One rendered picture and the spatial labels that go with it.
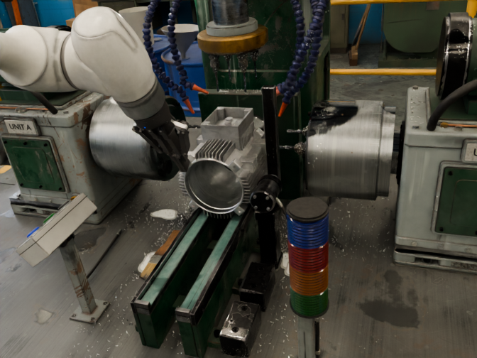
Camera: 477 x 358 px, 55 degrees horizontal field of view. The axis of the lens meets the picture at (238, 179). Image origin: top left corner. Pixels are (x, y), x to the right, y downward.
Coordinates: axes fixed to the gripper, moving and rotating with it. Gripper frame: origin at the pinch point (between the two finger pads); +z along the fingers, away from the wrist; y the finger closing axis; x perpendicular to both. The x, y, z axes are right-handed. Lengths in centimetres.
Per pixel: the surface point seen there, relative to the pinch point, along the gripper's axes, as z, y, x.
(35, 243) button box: -12.9, 17.3, 29.0
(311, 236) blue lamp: -24, -37, 25
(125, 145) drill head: 8.1, 22.2, -7.9
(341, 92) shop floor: 271, 5, -249
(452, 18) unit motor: -12, -56, -31
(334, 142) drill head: 5.8, -33.9, -10.9
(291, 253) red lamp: -20.0, -33.8, 26.7
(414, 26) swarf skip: 272, -59, -339
